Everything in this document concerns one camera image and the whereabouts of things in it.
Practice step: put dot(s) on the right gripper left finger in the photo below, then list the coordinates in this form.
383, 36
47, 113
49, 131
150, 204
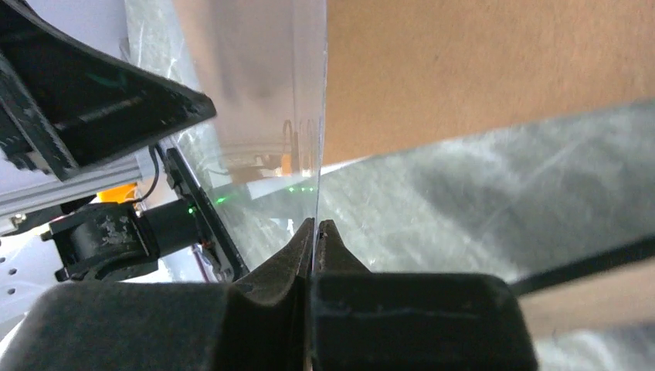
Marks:
255, 323

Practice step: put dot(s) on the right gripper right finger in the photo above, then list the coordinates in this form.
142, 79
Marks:
361, 320

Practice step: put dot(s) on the brown cardboard backing board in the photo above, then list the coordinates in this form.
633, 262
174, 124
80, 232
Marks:
407, 73

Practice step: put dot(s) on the picture frame black and gold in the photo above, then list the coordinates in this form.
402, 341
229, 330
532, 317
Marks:
606, 290

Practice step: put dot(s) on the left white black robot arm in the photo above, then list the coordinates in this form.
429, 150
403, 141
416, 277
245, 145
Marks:
67, 109

